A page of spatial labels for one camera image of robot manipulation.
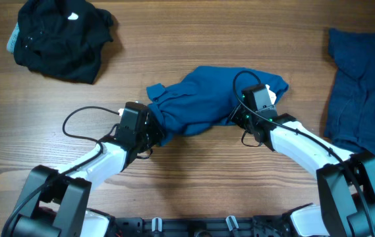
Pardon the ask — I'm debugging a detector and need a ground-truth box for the dark navy shirt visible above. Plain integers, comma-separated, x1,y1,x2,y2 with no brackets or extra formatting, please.
324,28,375,154

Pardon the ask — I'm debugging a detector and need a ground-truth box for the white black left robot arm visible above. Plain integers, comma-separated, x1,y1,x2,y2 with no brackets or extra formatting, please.
1,103,165,236

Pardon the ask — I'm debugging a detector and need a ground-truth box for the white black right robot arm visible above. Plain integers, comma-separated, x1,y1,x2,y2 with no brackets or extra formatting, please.
229,104,375,236

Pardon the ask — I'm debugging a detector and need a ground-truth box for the teal blue polo shirt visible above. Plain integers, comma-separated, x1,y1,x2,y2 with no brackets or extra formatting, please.
146,66,289,146

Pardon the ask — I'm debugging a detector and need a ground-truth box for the black crumpled garment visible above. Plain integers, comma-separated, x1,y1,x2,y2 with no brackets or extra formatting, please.
7,0,114,84

